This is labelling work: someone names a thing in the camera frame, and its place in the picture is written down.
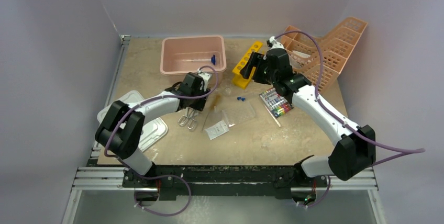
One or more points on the small white plastic bag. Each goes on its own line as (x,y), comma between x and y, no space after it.
(217,130)

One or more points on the brown test tube brush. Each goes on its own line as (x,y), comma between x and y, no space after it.
(211,108)

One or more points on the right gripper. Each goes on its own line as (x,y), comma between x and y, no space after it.
(256,60)

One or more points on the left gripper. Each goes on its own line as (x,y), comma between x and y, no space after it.
(199,105)

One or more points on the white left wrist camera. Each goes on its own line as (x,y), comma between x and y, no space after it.
(206,78)

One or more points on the metal crucible tongs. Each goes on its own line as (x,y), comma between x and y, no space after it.
(188,120)

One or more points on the pink plastic desk organizer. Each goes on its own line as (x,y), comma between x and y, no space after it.
(336,46)

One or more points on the yellow test tube rack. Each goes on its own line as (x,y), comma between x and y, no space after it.
(238,80)

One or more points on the white bin lid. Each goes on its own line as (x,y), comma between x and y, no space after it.
(149,129)

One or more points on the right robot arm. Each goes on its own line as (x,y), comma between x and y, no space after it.
(354,148)

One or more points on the clear well plate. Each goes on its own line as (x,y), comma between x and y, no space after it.
(239,113)

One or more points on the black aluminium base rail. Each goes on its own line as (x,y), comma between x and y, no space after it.
(171,181)

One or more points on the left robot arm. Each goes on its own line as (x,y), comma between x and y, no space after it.
(165,103)

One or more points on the plastic bag in organizer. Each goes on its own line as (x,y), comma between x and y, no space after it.
(300,57)

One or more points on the glass stirring rod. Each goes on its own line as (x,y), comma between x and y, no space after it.
(273,117)

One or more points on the clear glass beaker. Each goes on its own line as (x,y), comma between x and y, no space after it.
(227,91)

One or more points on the marker pen pack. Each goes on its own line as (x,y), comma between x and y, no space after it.
(275,103)

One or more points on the pink plastic bin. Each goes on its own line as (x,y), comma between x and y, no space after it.
(174,49)

